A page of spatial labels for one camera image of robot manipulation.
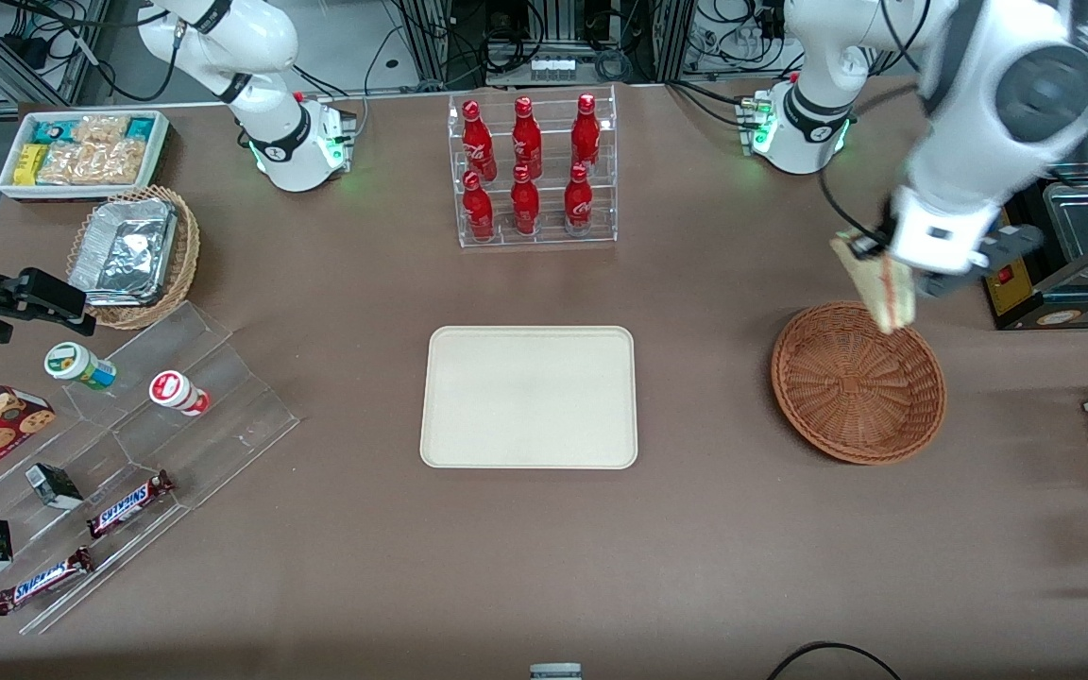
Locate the red label yogurt cup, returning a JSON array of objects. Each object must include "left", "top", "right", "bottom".
[{"left": 148, "top": 370, "right": 213, "bottom": 418}]

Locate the clear acrylic bottle rack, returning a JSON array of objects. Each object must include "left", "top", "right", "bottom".
[{"left": 447, "top": 84, "right": 620, "bottom": 250}]

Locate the beige plastic tray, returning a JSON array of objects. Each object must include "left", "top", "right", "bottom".
[{"left": 419, "top": 326, "right": 639, "bottom": 470}]

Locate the green label yogurt cup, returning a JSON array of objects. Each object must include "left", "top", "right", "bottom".
[{"left": 43, "top": 342, "right": 118, "bottom": 392}]

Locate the Snickers chocolate bar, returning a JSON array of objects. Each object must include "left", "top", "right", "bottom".
[
  {"left": 86, "top": 469, "right": 176, "bottom": 540},
  {"left": 0, "top": 546, "right": 95, "bottom": 618}
]

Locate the large brown wicker basket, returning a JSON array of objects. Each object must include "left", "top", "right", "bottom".
[{"left": 771, "top": 300, "right": 947, "bottom": 466}]

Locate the aluminium foil container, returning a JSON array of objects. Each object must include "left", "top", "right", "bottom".
[{"left": 68, "top": 197, "right": 179, "bottom": 307}]

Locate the yellow snack packet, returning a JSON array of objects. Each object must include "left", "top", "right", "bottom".
[{"left": 12, "top": 144, "right": 47, "bottom": 187}]

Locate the small black box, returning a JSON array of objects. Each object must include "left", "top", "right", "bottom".
[{"left": 25, "top": 463, "right": 85, "bottom": 512}]

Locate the black cable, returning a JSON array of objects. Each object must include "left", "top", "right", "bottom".
[{"left": 767, "top": 641, "right": 903, "bottom": 680}]

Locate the triangular sandwich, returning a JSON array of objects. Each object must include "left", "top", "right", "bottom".
[{"left": 829, "top": 231, "right": 919, "bottom": 335}]

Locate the red cola bottle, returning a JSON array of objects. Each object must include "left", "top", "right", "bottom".
[
  {"left": 564, "top": 162, "right": 595, "bottom": 235},
  {"left": 462, "top": 101, "right": 497, "bottom": 182},
  {"left": 510, "top": 165, "right": 542, "bottom": 237},
  {"left": 570, "top": 93, "right": 603, "bottom": 172},
  {"left": 512, "top": 96, "right": 544, "bottom": 179},
  {"left": 462, "top": 170, "right": 496, "bottom": 243}
]

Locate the white rectangular snack tray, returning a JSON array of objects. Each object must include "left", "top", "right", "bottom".
[{"left": 0, "top": 110, "right": 173, "bottom": 203}]

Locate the clear acrylic tiered display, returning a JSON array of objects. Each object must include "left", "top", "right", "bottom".
[{"left": 0, "top": 300, "right": 301, "bottom": 637}]

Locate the small light wicker basket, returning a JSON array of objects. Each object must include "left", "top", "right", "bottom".
[{"left": 66, "top": 185, "right": 202, "bottom": 331}]

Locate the clear cracker packet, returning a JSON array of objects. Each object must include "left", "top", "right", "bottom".
[{"left": 37, "top": 114, "right": 146, "bottom": 187}]

